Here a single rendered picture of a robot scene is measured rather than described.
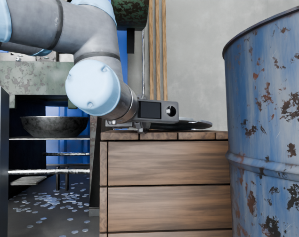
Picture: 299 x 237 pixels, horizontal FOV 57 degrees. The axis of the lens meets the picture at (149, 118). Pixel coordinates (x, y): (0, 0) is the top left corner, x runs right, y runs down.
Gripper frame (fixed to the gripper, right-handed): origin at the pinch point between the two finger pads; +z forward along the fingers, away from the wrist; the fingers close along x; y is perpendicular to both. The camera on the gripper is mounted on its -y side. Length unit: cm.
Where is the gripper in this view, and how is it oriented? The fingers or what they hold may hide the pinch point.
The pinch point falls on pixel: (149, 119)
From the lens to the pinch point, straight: 72.4
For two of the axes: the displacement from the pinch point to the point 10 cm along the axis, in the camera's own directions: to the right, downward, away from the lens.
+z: 2.0, 1.5, 9.7
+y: -9.8, 0.1, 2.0
